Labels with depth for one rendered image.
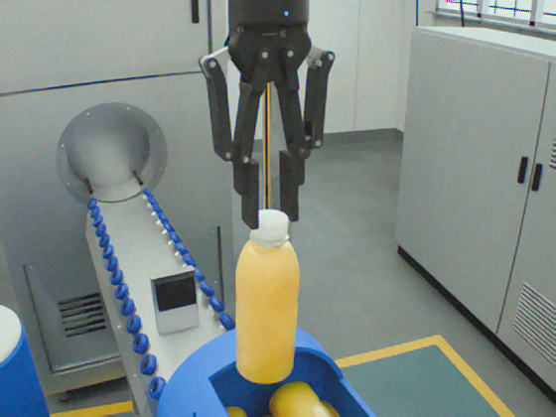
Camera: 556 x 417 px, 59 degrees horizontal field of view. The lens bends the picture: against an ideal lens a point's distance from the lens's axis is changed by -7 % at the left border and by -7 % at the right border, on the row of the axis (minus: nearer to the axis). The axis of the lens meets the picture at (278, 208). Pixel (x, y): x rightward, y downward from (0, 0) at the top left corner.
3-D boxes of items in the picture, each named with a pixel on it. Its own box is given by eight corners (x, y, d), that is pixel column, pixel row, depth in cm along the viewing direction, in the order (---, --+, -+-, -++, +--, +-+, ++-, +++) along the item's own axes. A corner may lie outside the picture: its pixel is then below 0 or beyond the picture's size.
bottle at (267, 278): (303, 358, 65) (314, 225, 57) (277, 394, 60) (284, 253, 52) (253, 341, 68) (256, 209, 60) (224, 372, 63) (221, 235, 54)
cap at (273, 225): (294, 229, 57) (294, 213, 56) (277, 244, 54) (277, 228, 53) (261, 220, 58) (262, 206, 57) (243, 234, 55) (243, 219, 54)
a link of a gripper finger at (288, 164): (278, 150, 54) (285, 149, 55) (280, 212, 57) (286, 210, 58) (291, 158, 52) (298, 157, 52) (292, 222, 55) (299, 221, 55)
